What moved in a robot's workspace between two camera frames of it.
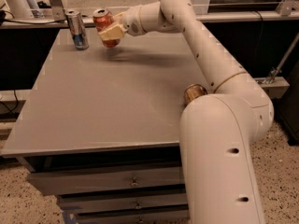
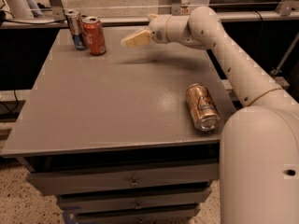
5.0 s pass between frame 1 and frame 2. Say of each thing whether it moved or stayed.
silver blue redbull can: stayed
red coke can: moved
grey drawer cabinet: stayed
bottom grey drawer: stayed
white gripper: moved
